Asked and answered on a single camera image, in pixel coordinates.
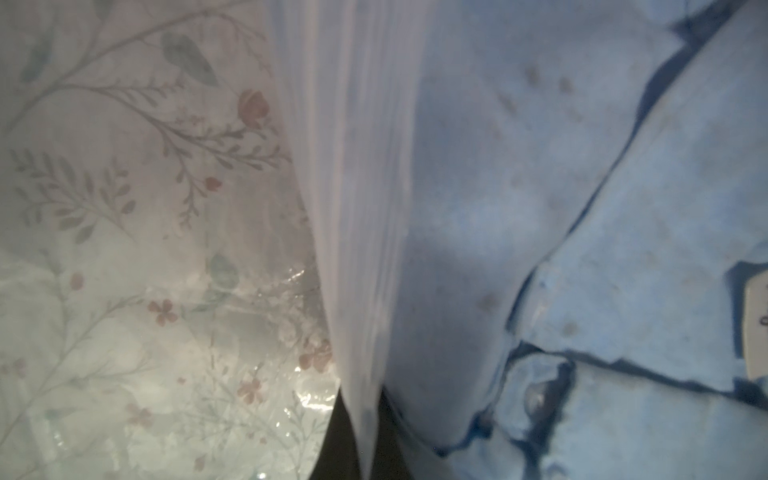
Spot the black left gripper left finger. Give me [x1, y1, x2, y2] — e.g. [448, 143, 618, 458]
[309, 391, 360, 480]

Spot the clear plastic vacuum bag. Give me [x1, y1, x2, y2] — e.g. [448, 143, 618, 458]
[1, 1, 434, 479]

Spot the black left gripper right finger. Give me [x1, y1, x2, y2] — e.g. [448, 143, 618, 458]
[370, 392, 413, 480]

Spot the light blue shirt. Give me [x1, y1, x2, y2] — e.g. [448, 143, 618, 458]
[385, 1, 767, 479]

